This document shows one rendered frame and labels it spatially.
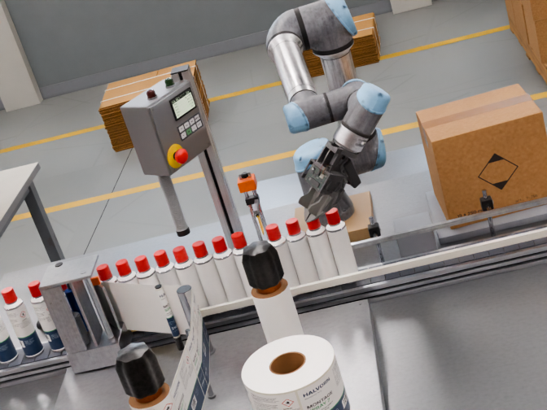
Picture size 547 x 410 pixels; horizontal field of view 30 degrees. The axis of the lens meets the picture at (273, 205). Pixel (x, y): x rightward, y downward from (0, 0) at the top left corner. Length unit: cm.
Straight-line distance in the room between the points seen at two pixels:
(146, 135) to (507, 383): 103
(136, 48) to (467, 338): 612
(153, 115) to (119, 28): 576
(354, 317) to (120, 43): 597
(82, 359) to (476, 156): 115
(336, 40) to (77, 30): 566
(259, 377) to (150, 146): 69
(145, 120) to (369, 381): 82
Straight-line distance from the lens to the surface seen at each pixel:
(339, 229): 257
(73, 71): 842
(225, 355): 252
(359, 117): 235
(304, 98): 246
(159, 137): 250
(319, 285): 262
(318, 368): 211
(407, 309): 258
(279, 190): 339
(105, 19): 823
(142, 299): 260
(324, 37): 277
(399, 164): 335
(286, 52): 265
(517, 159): 280
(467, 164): 277
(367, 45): 692
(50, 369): 282
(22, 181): 446
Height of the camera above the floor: 220
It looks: 25 degrees down
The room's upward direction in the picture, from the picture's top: 17 degrees counter-clockwise
